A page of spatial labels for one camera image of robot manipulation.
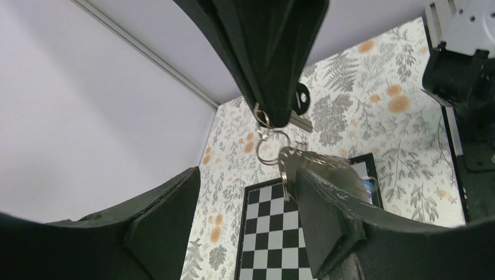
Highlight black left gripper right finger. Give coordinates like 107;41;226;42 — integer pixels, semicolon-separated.
295;169;494;279

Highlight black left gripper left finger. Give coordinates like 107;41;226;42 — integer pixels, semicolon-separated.
1;167;201;279

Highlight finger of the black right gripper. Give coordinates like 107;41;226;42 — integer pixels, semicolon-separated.
177;0;330;128

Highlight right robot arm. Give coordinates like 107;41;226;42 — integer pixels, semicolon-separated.
177;1;494;221

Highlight floral table cloth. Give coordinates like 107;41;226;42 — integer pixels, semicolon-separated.
181;18;465;279

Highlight black white chessboard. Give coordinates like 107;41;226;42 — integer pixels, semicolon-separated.
233;153;384;280

